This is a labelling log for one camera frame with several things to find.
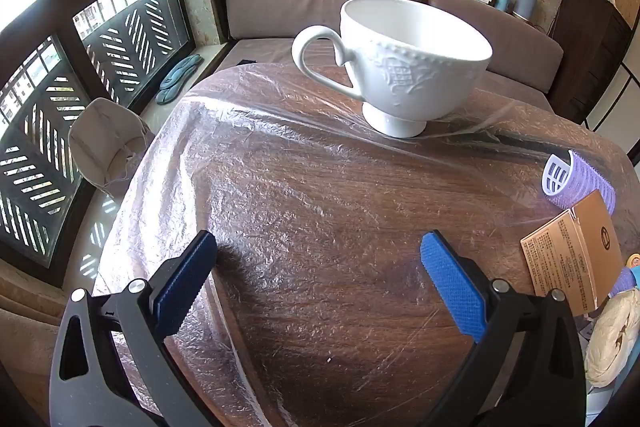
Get beige paper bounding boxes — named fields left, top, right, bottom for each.
left=584, top=288, right=640, bottom=389

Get white embossed teacup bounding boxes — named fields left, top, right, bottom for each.
left=291, top=0, right=493, bottom=138

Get clear plastic table cover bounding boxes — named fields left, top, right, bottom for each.
left=92, top=62, right=640, bottom=427

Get dark wooden cabinet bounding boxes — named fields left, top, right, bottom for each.
left=547, top=0, right=636, bottom=125

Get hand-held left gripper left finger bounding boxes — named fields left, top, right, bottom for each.
left=48, top=229, right=218, bottom=427

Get white panelled sliding door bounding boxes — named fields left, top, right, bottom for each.
left=585, top=62, right=640, bottom=138

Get brown cardboard box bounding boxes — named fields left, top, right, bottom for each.
left=520, top=190, right=626, bottom=317

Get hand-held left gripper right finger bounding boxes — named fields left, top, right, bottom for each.
left=419, top=229, right=587, bottom=427

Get dark framed window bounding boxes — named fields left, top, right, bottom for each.
left=0, top=0, right=197, bottom=288

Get blue slippers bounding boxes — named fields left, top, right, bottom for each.
left=160, top=53, right=202, bottom=90

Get purple hair roller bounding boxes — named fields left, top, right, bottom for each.
left=607, top=267, right=638, bottom=298
left=541, top=150, right=617, bottom=215

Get brown sofa back cushion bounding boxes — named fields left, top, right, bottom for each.
left=429, top=0, right=565, bottom=95
left=225, top=0, right=431, bottom=42

